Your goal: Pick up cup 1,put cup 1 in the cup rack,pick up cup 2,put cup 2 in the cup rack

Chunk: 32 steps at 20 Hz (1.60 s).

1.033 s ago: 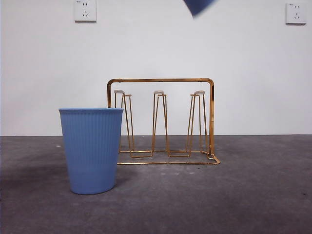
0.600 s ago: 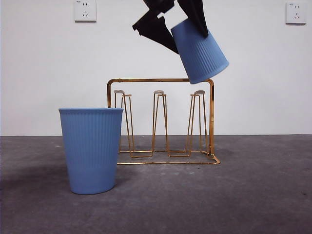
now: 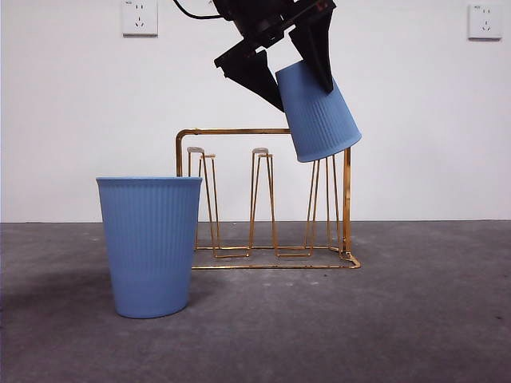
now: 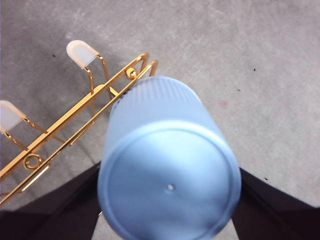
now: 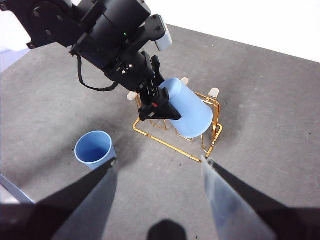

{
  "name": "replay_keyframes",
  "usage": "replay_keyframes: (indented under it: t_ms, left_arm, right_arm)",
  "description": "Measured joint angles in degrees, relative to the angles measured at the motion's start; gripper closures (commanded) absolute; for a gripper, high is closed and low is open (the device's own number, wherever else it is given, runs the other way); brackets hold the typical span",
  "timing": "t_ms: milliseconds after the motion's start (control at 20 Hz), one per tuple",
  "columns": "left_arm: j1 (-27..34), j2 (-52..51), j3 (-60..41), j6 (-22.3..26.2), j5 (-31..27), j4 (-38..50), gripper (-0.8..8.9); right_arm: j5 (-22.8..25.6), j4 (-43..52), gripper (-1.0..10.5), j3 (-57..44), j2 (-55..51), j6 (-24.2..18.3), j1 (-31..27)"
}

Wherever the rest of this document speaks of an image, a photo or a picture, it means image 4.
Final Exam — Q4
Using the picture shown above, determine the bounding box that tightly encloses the gold wire cup rack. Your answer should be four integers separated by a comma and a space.
0, 39, 160, 207

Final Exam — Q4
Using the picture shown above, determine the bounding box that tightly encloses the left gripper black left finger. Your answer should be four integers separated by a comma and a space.
0, 161, 102, 240

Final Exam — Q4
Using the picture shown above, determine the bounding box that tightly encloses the blue ribbed plastic cup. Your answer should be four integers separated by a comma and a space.
97, 75, 242, 240

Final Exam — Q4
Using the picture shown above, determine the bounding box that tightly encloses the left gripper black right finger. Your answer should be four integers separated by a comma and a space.
231, 167, 320, 240

